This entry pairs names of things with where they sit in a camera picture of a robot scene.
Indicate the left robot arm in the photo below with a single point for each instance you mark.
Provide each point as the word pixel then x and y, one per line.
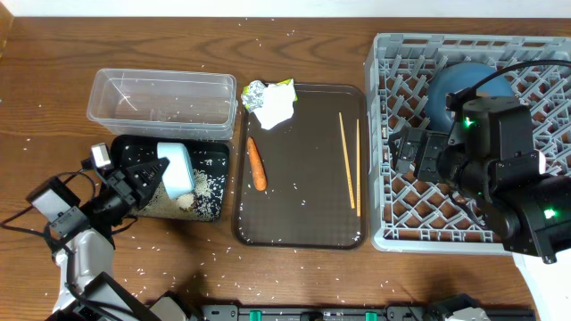
pixel 79 235

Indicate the grey dishwasher rack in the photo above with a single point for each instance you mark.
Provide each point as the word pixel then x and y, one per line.
pixel 408 215

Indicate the brown serving tray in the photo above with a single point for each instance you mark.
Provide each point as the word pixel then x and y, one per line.
pixel 306 203

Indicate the light blue rice bowl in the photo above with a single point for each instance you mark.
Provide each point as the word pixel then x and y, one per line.
pixel 178 178

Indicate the cooked mushroom scrap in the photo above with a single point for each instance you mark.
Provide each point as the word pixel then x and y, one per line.
pixel 186 201

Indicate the wooden chopstick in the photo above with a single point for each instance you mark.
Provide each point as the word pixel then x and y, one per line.
pixel 346 161
pixel 358 201

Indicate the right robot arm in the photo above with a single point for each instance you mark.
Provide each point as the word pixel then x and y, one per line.
pixel 489 156

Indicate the clear plastic bin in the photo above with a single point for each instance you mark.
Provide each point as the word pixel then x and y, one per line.
pixel 164 103

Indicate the crumpled foil and paper wrapper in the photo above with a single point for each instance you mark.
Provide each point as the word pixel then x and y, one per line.
pixel 271 104

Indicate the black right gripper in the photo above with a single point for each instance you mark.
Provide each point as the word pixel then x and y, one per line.
pixel 419 154

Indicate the spilled rice pile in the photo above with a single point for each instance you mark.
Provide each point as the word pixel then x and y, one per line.
pixel 208 190

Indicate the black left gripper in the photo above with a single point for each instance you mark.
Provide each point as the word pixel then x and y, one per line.
pixel 123 184

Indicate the orange carrot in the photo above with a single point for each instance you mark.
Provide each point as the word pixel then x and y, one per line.
pixel 258 173

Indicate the blue plate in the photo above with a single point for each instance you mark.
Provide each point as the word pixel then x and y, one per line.
pixel 454 79

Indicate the black waste tray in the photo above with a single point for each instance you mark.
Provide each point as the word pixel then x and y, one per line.
pixel 211 157

